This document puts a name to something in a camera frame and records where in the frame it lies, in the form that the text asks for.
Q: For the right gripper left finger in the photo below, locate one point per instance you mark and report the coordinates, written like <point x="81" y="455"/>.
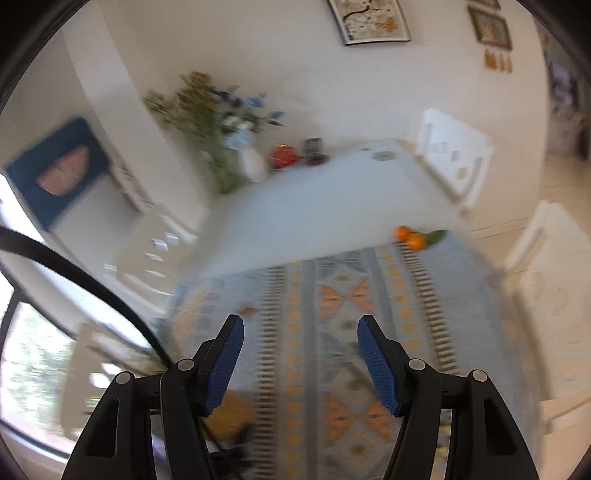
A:
<point x="116" y="442"/>

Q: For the glass vase green branches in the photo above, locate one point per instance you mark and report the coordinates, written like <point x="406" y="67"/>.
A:
<point x="192" y="109"/>

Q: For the framed picture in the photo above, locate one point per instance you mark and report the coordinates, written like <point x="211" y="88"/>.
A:
<point x="490" y="29"/>
<point x="363" y="22"/>

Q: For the white vase with flowers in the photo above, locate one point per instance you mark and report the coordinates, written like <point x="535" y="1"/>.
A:
<point x="240" y="119"/>

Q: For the orange mandarin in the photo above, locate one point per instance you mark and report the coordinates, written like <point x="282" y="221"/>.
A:
<point x="417" y="241"/>
<point x="402" y="233"/>

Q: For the black phone stand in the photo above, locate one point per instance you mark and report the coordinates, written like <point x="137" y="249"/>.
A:
<point x="313" y="152"/>

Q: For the red lidded bowl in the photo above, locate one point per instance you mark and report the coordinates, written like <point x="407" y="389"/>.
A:
<point x="283" y="157"/>

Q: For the framed picture lower right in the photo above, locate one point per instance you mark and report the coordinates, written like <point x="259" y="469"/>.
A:
<point x="490" y="29"/>

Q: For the orange mandarin far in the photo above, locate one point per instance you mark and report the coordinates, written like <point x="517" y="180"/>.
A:
<point x="402" y="233"/>

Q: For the white chair near right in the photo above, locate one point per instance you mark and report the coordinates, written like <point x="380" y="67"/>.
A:
<point x="551" y="263"/>

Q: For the patterned blue table mat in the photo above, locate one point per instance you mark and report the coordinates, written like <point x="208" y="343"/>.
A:
<point x="317" y="412"/>

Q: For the bamboo utensil holder cup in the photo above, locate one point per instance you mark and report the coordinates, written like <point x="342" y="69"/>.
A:
<point x="229" y="419"/>

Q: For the blue wall hanging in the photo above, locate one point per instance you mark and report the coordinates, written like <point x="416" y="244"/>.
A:
<point x="53" y="173"/>

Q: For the framed picture centre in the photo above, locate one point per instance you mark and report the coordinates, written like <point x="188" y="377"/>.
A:
<point x="363" y="22"/>

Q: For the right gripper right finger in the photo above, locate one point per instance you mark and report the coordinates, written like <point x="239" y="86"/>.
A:
<point x="485" y="441"/>

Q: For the white chair far right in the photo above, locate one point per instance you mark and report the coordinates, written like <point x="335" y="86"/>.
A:
<point x="456" y="154"/>

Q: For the orange mandarin near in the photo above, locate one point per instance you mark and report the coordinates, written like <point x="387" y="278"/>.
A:
<point x="417" y="241"/>

